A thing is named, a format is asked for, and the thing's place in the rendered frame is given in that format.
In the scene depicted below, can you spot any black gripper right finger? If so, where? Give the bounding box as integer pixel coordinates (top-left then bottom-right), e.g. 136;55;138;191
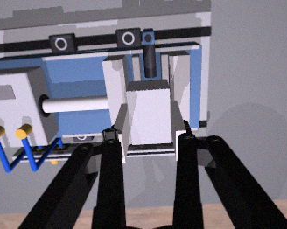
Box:
170;101;287;229

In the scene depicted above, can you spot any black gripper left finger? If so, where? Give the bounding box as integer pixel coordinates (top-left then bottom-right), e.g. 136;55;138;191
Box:
18;103;130;229

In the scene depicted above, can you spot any silver rectangular block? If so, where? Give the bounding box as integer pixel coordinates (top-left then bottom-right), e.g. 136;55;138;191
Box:
126;79;172;145

